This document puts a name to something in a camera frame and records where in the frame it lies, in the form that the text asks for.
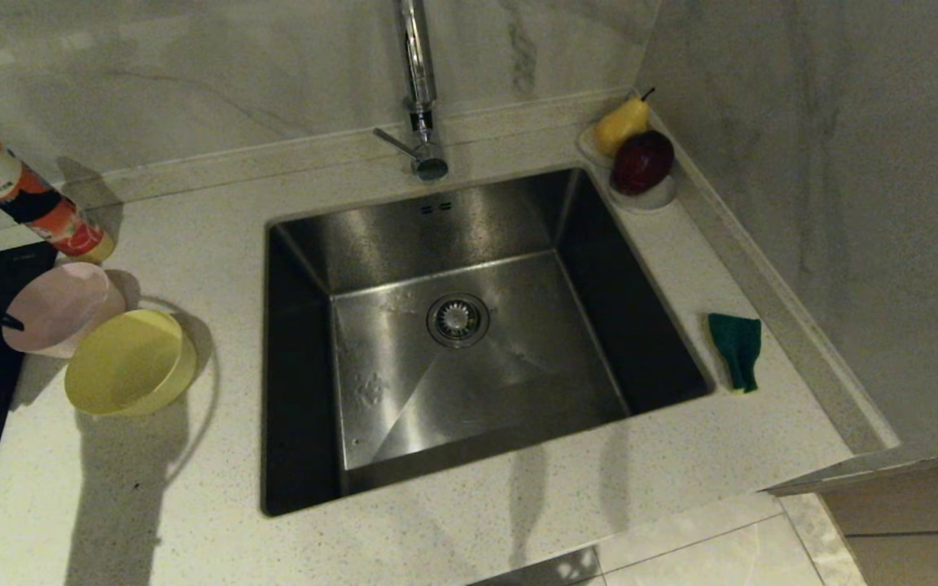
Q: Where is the pink plastic bowl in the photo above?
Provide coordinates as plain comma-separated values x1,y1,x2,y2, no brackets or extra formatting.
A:
3,262,126,359

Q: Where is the yellow plastic bowl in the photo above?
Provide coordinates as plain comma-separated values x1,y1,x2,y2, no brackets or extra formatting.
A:
64,309,198,417

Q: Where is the orange white dish soap bottle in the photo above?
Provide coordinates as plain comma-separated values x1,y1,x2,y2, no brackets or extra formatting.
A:
0,112,116,265

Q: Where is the chrome faucet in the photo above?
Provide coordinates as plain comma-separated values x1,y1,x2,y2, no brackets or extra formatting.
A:
373,0,450,182

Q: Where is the green yellow sponge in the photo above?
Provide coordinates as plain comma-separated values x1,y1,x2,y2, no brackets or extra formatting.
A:
708,313,763,394

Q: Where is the stainless steel sink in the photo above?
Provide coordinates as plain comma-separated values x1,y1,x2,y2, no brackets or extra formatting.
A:
261,167,716,517

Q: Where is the round metal drain strainer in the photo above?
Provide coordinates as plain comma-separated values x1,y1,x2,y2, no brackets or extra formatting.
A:
427,293,491,349

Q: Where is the small white dish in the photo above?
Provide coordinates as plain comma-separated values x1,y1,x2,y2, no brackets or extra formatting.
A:
606,175,678,214
576,124,616,168

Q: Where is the yellow pear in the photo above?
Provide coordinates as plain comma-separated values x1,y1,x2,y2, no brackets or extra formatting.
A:
595,88,655,158

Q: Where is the dark red apple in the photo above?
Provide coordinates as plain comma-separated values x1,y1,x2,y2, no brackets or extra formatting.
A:
611,130,675,196

